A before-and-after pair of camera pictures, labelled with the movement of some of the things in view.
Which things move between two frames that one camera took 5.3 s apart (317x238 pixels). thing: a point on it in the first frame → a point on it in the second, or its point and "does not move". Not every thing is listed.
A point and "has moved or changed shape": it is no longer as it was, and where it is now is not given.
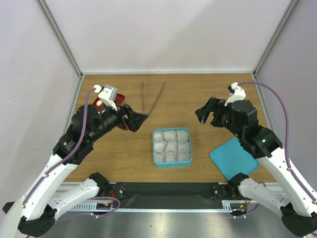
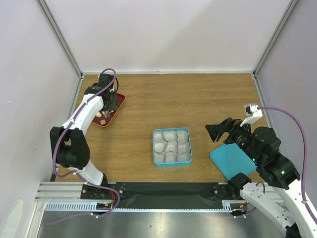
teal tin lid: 231,159 does not move
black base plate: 171,195 does not move
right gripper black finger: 213,105 → 216,131
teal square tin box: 172,148 does not move
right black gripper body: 225,115 → 240,136
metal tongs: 143,98 has moved or changed shape
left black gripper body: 114,118 → 111,105
